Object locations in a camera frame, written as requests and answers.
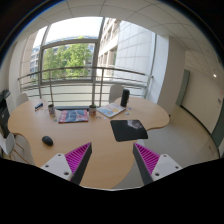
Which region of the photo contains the black cylindrical bottle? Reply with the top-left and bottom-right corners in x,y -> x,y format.
120,89 -> 130,107

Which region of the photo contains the grey door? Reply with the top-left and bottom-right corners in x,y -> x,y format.
176,70 -> 190,106

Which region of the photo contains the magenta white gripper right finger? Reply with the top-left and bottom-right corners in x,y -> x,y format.
133,143 -> 182,185

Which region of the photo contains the metal balcony railing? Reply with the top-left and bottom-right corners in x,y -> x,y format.
18,66 -> 152,106

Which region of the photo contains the black computer mouse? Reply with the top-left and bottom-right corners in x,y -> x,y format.
42,136 -> 53,146

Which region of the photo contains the white chair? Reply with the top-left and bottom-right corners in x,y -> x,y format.
0,133 -> 35,165
16,93 -> 28,106
109,84 -> 124,103

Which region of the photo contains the dark mug centre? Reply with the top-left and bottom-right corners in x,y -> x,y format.
89,105 -> 97,116

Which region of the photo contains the white chair near left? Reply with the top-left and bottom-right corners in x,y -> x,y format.
0,133 -> 35,165

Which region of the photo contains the open colourful booklet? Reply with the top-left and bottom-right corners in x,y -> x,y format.
97,103 -> 125,118

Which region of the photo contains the black monitor at left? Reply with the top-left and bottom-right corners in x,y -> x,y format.
0,90 -> 10,138

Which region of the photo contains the blue stapler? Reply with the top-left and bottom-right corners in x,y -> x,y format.
35,103 -> 43,111

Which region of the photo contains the black mouse pad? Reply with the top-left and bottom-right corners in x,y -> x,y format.
110,120 -> 148,142

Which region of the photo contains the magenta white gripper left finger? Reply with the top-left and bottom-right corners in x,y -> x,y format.
42,143 -> 92,185

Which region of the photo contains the patterned mug left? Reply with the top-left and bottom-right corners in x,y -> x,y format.
48,104 -> 55,116

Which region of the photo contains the white chair far side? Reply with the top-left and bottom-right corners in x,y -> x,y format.
109,84 -> 124,103

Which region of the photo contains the red blue magazine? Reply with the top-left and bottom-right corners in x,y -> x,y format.
58,110 -> 88,123

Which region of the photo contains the white chair far left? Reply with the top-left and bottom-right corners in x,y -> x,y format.
16,93 -> 28,106

